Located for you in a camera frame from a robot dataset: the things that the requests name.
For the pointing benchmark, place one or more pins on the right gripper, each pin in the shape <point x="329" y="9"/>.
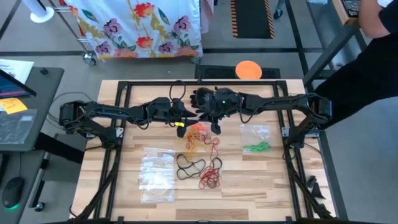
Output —
<point x="225" y="104"/>

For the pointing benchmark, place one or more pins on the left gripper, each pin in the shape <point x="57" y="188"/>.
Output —
<point x="168" y="110"/>

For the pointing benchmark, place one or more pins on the clear plastic zip bag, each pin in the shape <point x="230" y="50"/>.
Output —
<point x="255" y="133"/>
<point x="199" y="132"/>

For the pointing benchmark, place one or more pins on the green rubber band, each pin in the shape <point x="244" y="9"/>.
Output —
<point x="266" y="144"/>
<point x="258" y="147"/>
<point x="250" y="148"/>

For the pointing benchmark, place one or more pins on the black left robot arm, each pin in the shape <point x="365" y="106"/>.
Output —
<point x="105" y="110"/>

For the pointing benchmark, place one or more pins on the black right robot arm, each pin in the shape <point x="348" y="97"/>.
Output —
<point x="280" y="102"/>

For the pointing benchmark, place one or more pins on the pile of coloured rubber bands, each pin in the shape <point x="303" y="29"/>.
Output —
<point x="189" y="143"/>

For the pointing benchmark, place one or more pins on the black work glove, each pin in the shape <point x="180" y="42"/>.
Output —
<point x="199" y="99"/>

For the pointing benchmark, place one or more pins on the black grate floor mat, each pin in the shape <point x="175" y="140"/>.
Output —
<point x="217" y="73"/>

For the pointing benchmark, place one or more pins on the orange disc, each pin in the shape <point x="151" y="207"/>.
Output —
<point x="248" y="70"/>

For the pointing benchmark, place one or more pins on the pile of clear plastic bags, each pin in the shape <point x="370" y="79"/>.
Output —
<point x="155" y="174"/>

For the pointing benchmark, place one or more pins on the floral print cloth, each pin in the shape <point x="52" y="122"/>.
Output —
<point x="140" y="28"/>

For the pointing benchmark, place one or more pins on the pink cloth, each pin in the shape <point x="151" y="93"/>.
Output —
<point x="206" y="12"/>

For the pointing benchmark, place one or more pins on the black hazard-striped floor mat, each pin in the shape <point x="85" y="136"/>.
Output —
<point x="252" y="18"/>

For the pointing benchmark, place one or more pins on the black plastic wedge piece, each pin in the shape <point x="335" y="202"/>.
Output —
<point x="317" y="193"/>
<point x="311" y="182"/>
<point x="323" y="211"/>

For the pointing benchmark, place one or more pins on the wood-topped grey workbench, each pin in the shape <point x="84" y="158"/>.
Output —
<point x="329" y="49"/>

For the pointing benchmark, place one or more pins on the black office desk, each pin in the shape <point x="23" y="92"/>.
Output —
<point x="46" y="93"/>

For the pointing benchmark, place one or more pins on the black round desk knob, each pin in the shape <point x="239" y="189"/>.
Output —
<point x="44" y="71"/>

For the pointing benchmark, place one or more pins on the person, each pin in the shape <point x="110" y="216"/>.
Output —
<point x="367" y="74"/>

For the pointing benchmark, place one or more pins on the grey plastic sleeve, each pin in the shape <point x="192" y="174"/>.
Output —
<point x="15" y="127"/>

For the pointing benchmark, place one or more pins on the yellow sticky note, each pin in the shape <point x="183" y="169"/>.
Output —
<point x="12" y="105"/>

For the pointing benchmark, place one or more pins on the white paper sheet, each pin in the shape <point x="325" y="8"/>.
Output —
<point x="18" y="67"/>

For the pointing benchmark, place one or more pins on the black pole white base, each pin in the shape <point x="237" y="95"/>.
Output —
<point x="42" y="17"/>

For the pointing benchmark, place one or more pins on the black computer monitor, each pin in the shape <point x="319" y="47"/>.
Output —
<point x="12" y="88"/>

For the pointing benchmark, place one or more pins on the black parts tray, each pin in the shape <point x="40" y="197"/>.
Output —
<point x="351" y="7"/>

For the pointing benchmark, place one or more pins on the black computer mouse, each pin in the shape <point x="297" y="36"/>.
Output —
<point x="12" y="189"/>

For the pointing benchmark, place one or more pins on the black aluminium table frame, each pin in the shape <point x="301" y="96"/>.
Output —
<point x="202" y="83"/>

